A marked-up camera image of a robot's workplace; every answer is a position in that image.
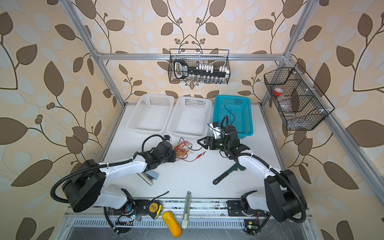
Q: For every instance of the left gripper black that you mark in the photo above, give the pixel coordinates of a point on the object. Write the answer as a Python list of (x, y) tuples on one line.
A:
[(173, 155)]

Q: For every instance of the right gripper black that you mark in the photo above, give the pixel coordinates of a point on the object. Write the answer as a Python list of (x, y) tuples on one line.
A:
[(208, 139)]

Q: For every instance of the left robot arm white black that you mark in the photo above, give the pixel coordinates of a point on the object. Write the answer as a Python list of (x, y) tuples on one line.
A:
[(87, 187)]

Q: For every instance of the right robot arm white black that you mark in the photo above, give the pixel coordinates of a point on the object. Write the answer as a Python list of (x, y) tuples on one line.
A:
[(283, 198)]

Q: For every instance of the grey blue stapler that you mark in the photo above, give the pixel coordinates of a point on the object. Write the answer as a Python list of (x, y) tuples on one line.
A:
[(149, 177)]

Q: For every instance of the green black pipe wrench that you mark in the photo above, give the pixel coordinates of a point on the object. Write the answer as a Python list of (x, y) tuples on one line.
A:
[(233, 168)]

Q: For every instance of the middle white plastic basket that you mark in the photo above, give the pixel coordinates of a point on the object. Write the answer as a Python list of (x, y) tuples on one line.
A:
[(190, 118)]

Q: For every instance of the white plastic basket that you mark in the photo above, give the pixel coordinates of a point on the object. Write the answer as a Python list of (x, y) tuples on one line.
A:
[(151, 114), (190, 118)]

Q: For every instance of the teal plastic basket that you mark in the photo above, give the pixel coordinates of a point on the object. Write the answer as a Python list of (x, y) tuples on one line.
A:
[(238, 109)]

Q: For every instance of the left white plastic basket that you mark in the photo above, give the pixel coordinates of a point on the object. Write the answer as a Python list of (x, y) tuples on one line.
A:
[(151, 114)]

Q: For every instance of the yellow black tape measure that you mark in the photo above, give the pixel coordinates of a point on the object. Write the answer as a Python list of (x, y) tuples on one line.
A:
[(154, 207)]

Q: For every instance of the white utility knife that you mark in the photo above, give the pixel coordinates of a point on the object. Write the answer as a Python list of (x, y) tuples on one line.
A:
[(186, 214)]

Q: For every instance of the yellow corn cob toy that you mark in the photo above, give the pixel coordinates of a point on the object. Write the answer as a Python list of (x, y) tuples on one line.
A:
[(172, 224)]

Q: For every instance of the black socket tool set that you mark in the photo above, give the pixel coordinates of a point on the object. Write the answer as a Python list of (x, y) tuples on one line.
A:
[(183, 70)]

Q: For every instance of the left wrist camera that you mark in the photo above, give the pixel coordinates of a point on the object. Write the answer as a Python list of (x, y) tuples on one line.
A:
[(167, 138)]

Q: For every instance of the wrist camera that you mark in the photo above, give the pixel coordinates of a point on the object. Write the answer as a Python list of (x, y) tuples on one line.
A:
[(167, 138), (218, 133)]

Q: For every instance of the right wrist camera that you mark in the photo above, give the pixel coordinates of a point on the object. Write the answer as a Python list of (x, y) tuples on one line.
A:
[(218, 133)]

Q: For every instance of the back black wire basket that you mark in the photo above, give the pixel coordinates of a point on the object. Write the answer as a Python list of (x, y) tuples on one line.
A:
[(215, 57)]

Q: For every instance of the black wire basket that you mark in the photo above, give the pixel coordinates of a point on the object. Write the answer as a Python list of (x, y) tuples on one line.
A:
[(302, 105), (215, 57)]

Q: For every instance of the aluminium frame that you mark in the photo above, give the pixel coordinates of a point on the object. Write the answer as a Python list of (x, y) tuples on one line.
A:
[(209, 48)]

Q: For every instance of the right black wire basket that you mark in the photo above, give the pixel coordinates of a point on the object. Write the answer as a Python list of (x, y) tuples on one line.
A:
[(302, 105)]

